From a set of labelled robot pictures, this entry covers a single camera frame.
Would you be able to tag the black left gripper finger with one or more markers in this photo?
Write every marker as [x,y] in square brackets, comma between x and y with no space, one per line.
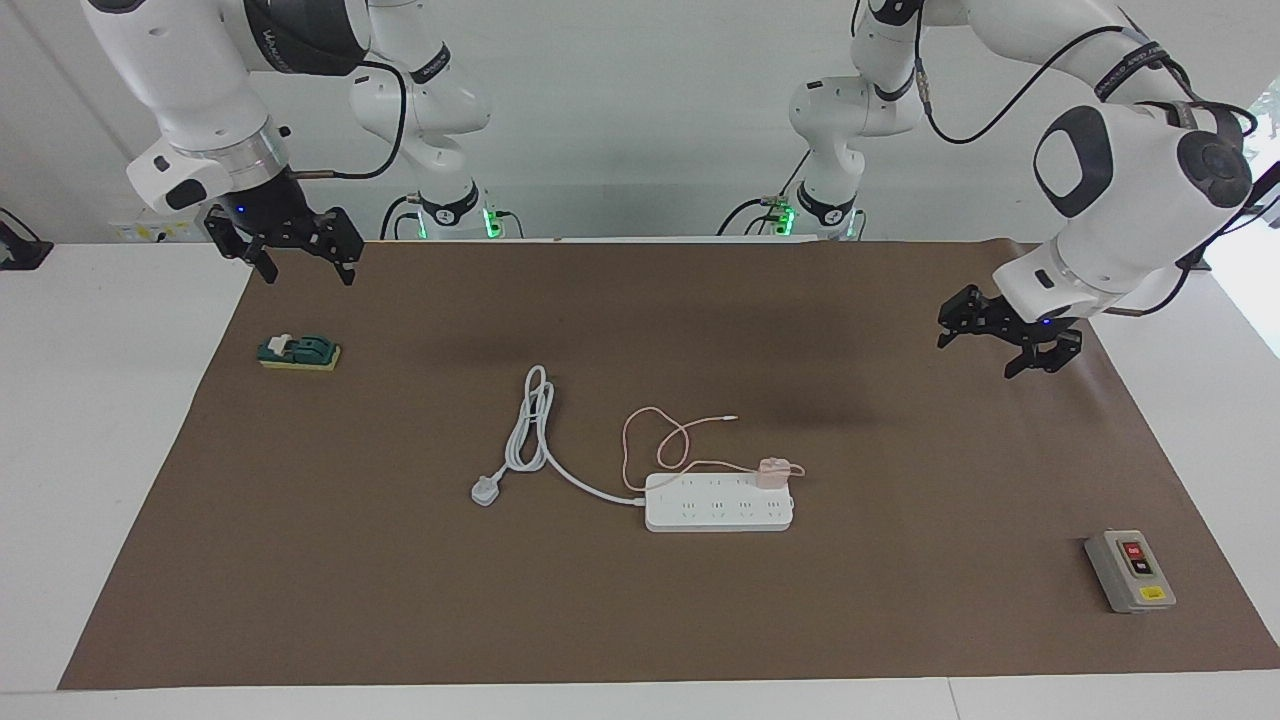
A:
[1045,355]
[965,312]

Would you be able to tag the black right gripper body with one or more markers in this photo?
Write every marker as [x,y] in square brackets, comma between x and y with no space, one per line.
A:
[270,218]

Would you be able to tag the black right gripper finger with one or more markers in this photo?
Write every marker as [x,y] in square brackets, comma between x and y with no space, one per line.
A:
[235,243]
[343,238]

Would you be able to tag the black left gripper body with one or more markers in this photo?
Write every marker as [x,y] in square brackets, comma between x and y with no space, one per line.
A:
[1020,325]

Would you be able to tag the pink charger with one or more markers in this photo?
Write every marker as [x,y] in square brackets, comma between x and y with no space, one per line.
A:
[772,474]

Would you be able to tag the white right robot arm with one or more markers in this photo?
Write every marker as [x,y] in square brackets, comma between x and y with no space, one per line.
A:
[180,80]

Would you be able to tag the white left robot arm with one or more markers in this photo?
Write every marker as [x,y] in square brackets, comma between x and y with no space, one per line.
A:
[1130,170]

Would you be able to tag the white power strip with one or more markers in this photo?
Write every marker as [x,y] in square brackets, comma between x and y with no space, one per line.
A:
[720,510]

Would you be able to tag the brown table mat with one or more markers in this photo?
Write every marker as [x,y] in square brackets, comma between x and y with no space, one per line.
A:
[600,600]

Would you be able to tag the white yellow wall label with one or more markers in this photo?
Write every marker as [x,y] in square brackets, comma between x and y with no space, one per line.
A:
[135,232]

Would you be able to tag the green knife switch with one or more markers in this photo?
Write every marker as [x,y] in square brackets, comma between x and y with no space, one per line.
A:
[300,352]

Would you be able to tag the black table clamp bracket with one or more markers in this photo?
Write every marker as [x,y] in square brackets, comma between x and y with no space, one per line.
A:
[25,255]

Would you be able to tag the grey on-off switch box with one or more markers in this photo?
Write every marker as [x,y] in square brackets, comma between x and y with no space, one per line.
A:
[1130,570]

